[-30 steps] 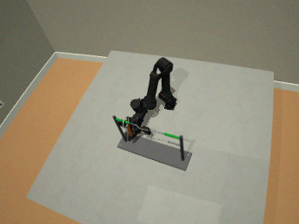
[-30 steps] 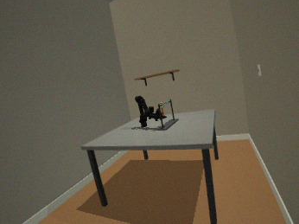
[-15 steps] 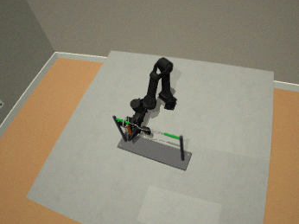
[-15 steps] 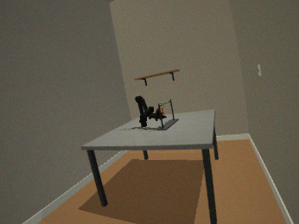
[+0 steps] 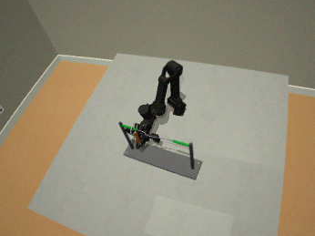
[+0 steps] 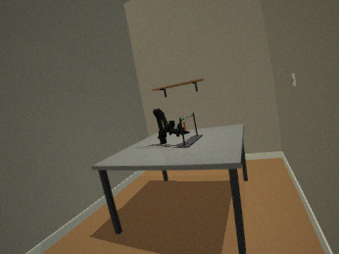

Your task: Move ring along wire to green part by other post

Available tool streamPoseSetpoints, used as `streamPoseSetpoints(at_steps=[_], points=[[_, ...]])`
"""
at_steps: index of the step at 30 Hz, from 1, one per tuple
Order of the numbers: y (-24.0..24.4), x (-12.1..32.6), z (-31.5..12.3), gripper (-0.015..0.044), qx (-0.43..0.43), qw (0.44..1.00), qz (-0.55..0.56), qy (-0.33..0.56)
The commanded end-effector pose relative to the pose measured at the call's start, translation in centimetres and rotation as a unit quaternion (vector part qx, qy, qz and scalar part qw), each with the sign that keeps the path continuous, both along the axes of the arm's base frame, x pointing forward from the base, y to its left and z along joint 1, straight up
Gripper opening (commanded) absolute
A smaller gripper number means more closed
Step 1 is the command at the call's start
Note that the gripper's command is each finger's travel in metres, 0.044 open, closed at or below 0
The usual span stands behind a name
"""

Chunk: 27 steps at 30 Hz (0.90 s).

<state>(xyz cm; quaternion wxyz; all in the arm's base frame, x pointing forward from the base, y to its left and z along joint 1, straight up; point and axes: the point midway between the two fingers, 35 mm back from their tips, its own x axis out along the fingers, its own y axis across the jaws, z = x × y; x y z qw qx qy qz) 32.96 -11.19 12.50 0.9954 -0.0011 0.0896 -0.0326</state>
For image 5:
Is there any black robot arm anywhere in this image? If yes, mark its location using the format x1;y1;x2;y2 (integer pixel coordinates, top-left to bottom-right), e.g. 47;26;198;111
134;60;187;133

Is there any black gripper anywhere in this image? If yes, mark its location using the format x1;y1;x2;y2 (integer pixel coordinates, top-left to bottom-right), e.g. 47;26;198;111
125;120;160;149

